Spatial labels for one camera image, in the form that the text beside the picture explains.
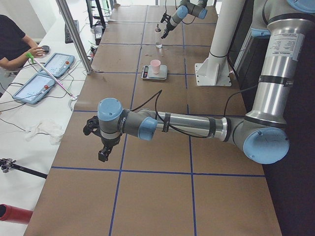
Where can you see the upper teach pendant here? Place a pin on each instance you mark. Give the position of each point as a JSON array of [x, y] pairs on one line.
[[59, 63]]

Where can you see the lower teach pendant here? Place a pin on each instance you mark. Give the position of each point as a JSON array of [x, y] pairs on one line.
[[34, 89]]

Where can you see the seated person in black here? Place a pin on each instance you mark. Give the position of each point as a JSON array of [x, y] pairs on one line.
[[14, 45]]

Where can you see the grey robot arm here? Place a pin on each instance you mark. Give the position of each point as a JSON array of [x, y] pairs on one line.
[[185, 8], [260, 134]]

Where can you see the red fire extinguisher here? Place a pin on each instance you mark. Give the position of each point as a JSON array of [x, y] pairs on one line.
[[14, 214]]

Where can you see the white digital kitchen scale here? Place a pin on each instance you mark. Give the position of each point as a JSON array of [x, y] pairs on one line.
[[148, 74]]

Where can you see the clear glass sauce bottle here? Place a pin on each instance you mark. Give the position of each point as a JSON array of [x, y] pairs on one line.
[[158, 35]]

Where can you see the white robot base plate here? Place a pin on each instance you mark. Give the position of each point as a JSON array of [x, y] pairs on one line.
[[214, 71]]

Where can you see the white crumpled cloth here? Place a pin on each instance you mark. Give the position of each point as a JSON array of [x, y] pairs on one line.
[[47, 127]]

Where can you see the pink plastic cup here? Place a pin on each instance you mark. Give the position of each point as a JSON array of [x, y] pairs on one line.
[[155, 66]]

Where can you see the teach pendant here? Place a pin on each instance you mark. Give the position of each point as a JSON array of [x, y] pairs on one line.
[[34, 89], [59, 63]]

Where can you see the aluminium frame post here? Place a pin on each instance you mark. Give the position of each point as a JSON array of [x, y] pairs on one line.
[[66, 14]]

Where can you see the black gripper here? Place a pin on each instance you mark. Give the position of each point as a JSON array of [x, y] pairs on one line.
[[168, 25], [110, 142]]

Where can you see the black tripod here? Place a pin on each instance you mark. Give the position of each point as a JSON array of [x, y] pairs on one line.
[[9, 164]]

